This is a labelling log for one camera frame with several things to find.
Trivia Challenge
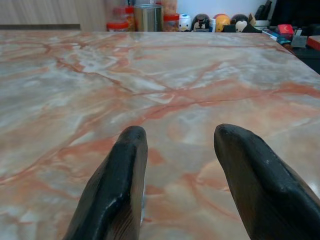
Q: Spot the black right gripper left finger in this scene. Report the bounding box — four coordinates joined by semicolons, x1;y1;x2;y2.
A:
63;125;149;240

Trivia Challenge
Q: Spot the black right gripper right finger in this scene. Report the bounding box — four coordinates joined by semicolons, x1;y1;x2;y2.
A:
213;123;320;240

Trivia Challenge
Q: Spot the grey small box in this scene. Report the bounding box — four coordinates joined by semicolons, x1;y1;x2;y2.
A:
291;34;308;49

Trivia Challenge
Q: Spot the red flat tray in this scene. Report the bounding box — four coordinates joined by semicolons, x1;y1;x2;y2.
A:
306;35;320;51

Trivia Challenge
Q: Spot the red small box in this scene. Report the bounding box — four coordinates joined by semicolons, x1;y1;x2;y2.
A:
276;24;295;38

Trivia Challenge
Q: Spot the low red-lidded plastic container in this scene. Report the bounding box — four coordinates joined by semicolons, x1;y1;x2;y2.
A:
106;21;130;32

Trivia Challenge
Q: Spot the orange round figurine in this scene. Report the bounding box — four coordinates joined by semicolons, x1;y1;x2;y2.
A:
213;13;231;33

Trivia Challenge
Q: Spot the red-lidded plastic snack jar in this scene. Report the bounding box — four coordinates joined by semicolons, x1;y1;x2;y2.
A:
112;6;136;32

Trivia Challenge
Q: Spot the steel cylindrical canister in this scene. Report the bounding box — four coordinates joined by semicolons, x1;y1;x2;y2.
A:
134;4;164;33

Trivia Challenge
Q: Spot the red-lidded jar of snacks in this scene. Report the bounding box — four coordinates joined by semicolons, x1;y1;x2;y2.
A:
163;13;180;33

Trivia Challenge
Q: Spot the white duck figurine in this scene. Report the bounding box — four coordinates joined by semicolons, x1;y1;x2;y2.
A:
178;13;192;33

